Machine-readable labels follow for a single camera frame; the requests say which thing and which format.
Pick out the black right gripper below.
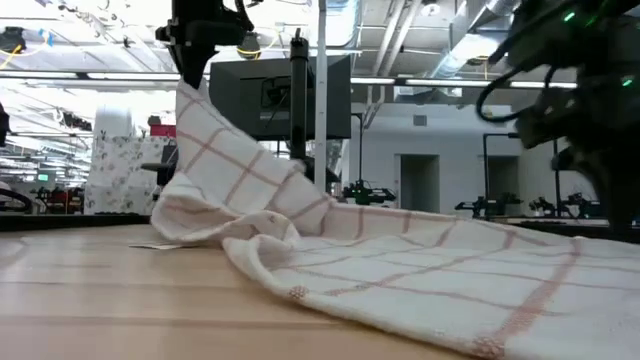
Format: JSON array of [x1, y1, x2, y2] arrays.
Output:
[[517, 64, 640, 236]]

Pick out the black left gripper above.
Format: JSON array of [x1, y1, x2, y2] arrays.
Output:
[[172, 0, 255, 89]]

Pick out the white towel with pink grid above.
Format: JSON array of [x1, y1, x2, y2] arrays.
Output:
[[149, 78, 640, 360]]

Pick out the black ceiling dome device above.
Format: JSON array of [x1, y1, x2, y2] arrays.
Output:
[[236, 32, 262, 60]]

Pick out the black computer monitor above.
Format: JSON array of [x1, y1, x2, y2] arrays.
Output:
[[208, 54, 352, 141]]

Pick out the black monitor stand pole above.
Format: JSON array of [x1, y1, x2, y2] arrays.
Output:
[[289, 28, 310, 162]]

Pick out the black desk shelf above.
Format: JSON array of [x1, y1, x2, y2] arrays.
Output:
[[141, 144, 179, 188]]

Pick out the white floral partition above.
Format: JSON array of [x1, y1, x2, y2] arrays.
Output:
[[83, 133, 176, 216]]

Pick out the white vertical pole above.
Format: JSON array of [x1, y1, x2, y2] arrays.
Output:
[[314, 0, 329, 195]]

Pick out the long ceiling light strip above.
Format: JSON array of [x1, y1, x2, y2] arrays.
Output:
[[0, 71, 579, 90]]

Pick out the black metal frame stand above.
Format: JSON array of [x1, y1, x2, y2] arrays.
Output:
[[482, 132, 562, 219]]

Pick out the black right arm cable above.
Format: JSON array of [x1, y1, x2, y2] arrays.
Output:
[[475, 64, 559, 124]]

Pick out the black ceiling device yellow cable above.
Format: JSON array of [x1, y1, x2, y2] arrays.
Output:
[[0, 27, 27, 54]]

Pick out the silver ventilation duct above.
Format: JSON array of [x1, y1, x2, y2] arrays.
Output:
[[429, 0, 521, 79]]

